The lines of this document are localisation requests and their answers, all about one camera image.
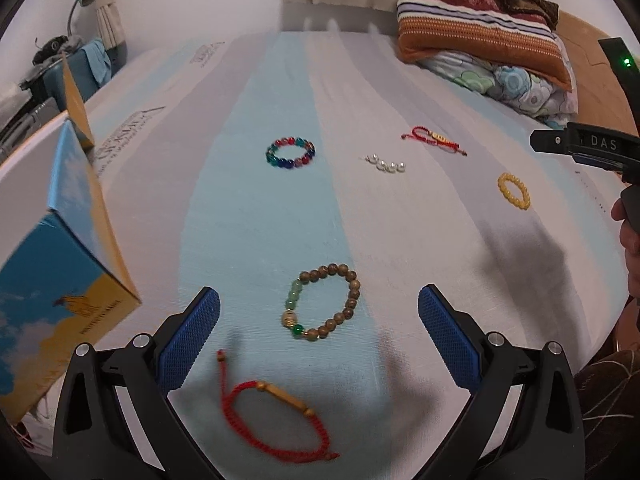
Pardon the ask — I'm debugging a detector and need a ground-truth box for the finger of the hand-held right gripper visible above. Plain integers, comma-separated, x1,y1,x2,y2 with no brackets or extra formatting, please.
531,129,568,153

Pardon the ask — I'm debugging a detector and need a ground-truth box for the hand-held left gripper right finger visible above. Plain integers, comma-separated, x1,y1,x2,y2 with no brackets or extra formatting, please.
417,283,586,480

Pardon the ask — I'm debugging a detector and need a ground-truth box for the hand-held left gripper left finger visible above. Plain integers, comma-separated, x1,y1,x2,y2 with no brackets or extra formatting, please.
52,286,223,480

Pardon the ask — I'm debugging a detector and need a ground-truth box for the yellow bead bracelet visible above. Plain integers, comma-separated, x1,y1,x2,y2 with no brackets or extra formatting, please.
497,172,532,211

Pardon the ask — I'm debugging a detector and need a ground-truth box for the wooden and green bead bracelet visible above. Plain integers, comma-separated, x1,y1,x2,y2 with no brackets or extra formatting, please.
281,262,361,343

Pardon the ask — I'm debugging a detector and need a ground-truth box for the blue and yellow cardboard box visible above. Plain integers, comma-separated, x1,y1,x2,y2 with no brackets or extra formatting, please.
0,55,143,423

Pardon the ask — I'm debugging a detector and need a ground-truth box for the white pearl bracelet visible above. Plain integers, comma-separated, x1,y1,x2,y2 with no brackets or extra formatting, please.
364,154,407,175

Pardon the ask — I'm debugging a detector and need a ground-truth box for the multicolour glass bead bracelet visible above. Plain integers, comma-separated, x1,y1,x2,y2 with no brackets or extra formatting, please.
265,135,317,171

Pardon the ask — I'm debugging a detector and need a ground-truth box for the person's right hand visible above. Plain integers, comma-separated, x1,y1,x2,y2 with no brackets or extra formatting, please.
611,199,640,307

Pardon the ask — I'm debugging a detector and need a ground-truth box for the floral blanket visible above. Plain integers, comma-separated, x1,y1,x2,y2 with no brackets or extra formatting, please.
417,51,579,129

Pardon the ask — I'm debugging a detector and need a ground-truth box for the striped bed mattress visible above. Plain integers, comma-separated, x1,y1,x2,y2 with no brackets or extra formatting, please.
30,30,632,480

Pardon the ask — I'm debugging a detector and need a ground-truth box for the striped orange pillow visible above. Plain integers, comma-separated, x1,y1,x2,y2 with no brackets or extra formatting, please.
395,0,574,92

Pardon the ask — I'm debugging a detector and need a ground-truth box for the person's dark patterned clothing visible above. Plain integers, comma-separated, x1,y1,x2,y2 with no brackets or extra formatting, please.
574,305,640,463

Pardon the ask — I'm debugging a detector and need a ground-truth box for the red thread tangle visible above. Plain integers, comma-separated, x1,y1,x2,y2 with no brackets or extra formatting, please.
12,422,38,453

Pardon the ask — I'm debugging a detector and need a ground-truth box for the grey suitcase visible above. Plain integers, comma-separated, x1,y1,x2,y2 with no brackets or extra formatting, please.
0,97,62,162

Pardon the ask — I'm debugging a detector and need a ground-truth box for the blue suitcase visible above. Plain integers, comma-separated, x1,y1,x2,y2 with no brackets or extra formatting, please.
30,40,114,111

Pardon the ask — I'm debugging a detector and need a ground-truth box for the black clutter on suitcase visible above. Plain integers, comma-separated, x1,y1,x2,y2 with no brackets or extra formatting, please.
31,34,72,67

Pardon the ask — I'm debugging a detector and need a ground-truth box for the beige tied curtain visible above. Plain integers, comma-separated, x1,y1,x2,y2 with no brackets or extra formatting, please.
95,0,129,48

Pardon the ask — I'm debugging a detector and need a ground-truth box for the red cord wooden tube bracelet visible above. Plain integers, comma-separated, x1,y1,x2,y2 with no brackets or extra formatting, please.
216,349,341,462

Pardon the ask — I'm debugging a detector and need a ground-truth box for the thin red cord bracelet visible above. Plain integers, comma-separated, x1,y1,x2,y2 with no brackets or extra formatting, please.
401,126,469,157

